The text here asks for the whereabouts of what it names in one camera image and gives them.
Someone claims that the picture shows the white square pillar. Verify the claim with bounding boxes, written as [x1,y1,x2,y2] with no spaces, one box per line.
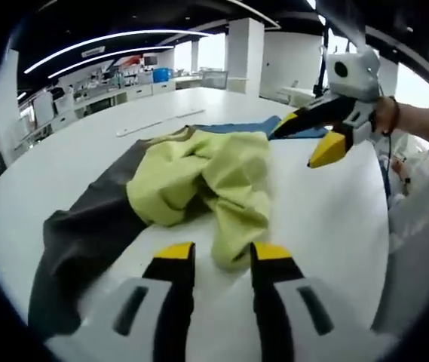
[227,17,265,94]
[0,48,21,178]

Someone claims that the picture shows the white lab counter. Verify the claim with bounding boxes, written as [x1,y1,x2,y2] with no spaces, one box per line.
[54,73,177,118]

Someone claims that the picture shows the blue bin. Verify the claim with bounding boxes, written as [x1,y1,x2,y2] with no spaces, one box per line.
[152,66,173,84]

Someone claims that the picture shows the black tripod stand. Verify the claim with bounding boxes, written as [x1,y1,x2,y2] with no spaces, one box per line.
[313,13,332,96]

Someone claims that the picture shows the long curved ceiling light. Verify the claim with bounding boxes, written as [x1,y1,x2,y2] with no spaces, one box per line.
[23,29,215,75]

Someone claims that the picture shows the person's right hand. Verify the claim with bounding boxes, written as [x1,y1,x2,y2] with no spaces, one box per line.
[372,96,398,137]

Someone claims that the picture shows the white flat strip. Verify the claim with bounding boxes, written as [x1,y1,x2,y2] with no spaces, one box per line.
[115,108,206,137]

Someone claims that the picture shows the white desk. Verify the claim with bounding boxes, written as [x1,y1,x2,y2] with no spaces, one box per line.
[278,84,328,107]

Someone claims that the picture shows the dark red bracelet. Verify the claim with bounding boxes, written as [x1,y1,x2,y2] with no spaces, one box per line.
[387,96,402,135]

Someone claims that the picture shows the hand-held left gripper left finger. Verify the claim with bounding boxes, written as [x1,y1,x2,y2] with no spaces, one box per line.
[110,241,197,362]

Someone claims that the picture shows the slim white pillar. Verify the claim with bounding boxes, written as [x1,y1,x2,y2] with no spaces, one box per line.
[190,39,201,73]

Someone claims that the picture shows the white tall cabinet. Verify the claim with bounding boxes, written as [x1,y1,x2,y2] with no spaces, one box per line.
[34,91,56,128]

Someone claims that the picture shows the grey desk partition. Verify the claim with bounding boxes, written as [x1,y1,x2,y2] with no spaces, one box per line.
[201,70,229,91]

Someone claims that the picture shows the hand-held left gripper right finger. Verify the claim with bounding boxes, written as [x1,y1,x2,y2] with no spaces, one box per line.
[250,241,338,362]

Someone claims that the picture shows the short curved ceiling light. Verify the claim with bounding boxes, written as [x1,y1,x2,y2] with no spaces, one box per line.
[47,44,176,79]

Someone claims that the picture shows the thin gripper cable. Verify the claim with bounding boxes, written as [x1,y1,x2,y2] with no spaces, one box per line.
[382,130,394,199]

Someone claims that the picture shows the yellow blue brown garment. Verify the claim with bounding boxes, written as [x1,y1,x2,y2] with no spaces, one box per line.
[27,115,330,339]

